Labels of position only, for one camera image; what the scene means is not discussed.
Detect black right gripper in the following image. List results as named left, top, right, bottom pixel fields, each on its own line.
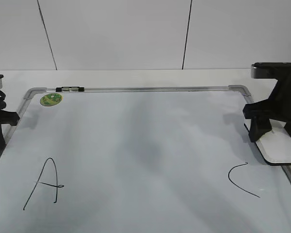
left=243, top=70, right=291, bottom=142

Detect white whiteboard eraser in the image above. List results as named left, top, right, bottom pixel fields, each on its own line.
left=254, top=120, right=291, bottom=166

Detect round green magnet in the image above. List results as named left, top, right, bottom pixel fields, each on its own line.
left=40, top=93, right=63, bottom=107

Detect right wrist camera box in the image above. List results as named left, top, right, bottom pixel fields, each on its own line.
left=251, top=62, right=291, bottom=80

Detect white board with grey frame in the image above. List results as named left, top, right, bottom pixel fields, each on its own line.
left=0, top=85, right=291, bottom=233

